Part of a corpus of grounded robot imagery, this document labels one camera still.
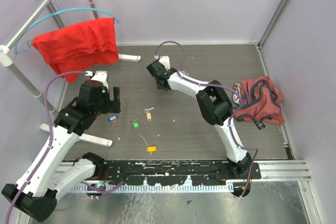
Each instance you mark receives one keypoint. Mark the green tag key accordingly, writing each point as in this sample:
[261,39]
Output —
[135,123]

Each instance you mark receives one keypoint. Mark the blue tag key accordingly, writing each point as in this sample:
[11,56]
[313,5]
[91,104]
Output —
[113,118]

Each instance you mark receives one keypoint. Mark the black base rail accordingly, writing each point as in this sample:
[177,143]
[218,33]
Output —
[167,172]

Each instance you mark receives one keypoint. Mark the red cloth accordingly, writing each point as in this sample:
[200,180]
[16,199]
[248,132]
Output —
[80,46]

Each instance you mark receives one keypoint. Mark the metal key holder red handle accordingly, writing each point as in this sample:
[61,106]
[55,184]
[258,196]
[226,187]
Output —
[185,73]

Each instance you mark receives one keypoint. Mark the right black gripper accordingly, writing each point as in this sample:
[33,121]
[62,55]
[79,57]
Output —
[158,88]

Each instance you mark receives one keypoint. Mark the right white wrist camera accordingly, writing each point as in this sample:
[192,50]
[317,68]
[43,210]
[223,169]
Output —
[164,60]

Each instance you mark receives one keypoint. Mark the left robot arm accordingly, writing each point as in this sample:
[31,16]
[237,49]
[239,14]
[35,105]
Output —
[37,192]

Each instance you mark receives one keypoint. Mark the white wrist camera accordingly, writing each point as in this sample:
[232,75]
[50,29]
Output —
[164,60]
[100,76]

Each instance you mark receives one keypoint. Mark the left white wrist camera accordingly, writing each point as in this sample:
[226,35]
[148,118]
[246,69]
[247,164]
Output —
[100,76]

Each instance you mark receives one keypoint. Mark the reddish shirt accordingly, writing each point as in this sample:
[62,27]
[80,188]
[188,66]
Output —
[260,102]

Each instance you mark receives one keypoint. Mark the white clothes rack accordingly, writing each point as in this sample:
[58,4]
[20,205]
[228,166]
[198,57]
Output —
[21,101]

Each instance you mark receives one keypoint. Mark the yellow tag key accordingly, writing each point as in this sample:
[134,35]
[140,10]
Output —
[148,113]
[149,149]

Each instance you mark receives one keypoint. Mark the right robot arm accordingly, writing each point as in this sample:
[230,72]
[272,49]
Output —
[215,108]

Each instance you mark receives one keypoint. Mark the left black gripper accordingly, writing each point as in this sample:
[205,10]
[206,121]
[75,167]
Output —
[113,106]

